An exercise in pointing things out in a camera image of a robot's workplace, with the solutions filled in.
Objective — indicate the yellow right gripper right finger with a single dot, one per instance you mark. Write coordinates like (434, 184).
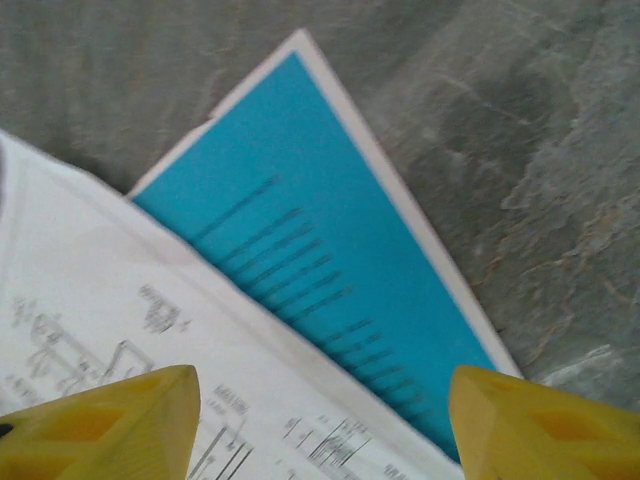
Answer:
(500, 450)

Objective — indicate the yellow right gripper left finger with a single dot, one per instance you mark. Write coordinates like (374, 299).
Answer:
(150, 440)

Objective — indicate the thick stack of drawing papers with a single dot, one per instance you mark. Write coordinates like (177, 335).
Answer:
(100, 275)

